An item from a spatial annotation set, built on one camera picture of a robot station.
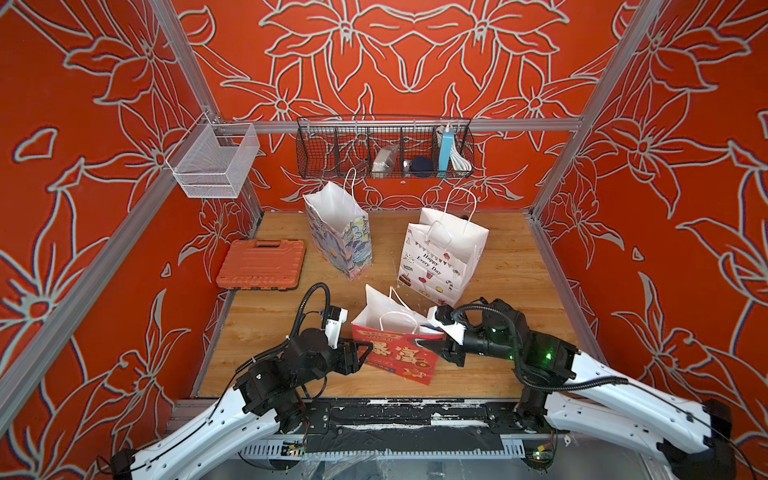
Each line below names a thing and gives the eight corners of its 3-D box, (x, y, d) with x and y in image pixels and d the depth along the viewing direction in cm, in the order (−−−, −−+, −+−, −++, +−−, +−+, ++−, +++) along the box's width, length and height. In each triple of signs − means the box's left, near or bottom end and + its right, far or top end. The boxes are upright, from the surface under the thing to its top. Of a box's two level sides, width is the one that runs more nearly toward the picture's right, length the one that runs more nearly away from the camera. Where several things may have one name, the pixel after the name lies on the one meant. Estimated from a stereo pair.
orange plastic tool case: (221, 291, 98) (213, 282, 94) (238, 249, 110) (232, 239, 106) (298, 291, 98) (294, 282, 94) (307, 249, 110) (304, 239, 106)
